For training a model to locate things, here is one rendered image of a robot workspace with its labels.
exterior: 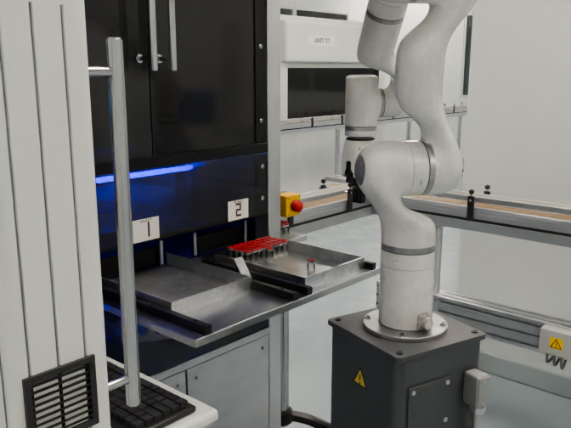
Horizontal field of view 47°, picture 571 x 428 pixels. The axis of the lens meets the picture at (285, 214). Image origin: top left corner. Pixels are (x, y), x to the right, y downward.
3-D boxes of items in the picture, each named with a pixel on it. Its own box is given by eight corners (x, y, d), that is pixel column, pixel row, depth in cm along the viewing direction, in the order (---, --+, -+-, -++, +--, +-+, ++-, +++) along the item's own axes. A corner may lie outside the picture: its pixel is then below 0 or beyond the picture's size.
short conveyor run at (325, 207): (260, 248, 223) (260, 202, 220) (228, 240, 233) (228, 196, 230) (375, 215, 273) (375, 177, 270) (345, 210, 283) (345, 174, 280)
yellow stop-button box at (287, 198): (270, 215, 220) (270, 194, 219) (285, 211, 226) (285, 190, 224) (287, 217, 215) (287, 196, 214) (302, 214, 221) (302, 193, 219)
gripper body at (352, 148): (359, 132, 180) (358, 172, 182) (337, 134, 172) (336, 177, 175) (383, 133, 175) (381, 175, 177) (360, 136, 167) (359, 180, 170)
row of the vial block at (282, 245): (242, 266, 189) (241, 250, 188) (284, 253, 202) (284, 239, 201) (247, 267, 188) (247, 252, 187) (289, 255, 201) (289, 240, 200)
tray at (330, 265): (215, 265, 191) (214, 253, 190) (275, 247, 210) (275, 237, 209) (305, 290, 169) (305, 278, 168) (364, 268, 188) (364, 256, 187)
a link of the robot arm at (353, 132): (358, 124, 179) (358, 135, 180) (338, 126, 173) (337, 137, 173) (384, 126, 174) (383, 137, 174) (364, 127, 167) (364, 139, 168)
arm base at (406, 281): (465, 331, 148) (470, 251, 144) (400, 349, 138) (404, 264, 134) (408, 306, 164) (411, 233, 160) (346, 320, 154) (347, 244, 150)
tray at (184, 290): (88, 285, 173) (87, 273, 172) (167, 264, 192) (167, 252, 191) (172, 317, 151) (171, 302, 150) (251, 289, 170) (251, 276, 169)
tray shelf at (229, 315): (72, 297, 170) (71, 290, 169) (260, 244, 221) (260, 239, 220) (195, 348, 139) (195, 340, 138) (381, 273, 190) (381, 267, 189)
